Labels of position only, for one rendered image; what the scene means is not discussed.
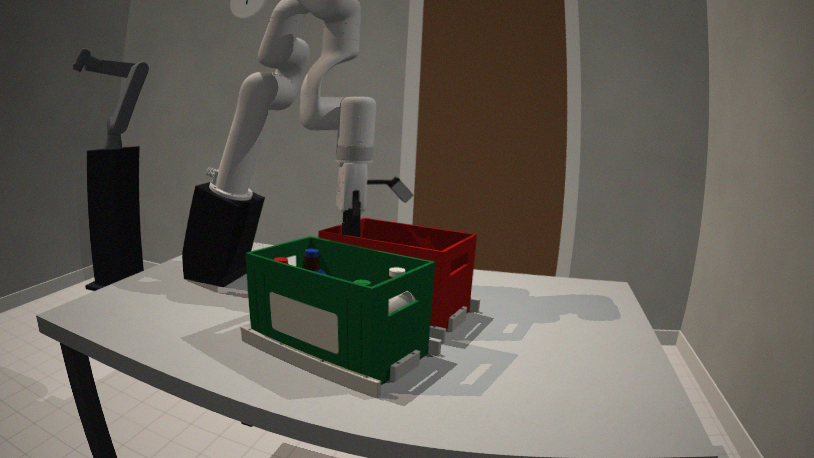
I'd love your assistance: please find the red plastic crate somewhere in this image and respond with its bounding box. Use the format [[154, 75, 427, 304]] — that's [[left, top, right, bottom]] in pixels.
[[332, 218, 477, 331]]

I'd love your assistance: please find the white bottle with grey label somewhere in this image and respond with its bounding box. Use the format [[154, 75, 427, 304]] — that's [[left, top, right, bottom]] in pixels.
[[388, 268, 416, 314]]

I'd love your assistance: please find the green plastic crate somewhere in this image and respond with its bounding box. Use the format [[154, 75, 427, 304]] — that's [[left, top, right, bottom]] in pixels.
[[249, 236, 435, 385]]

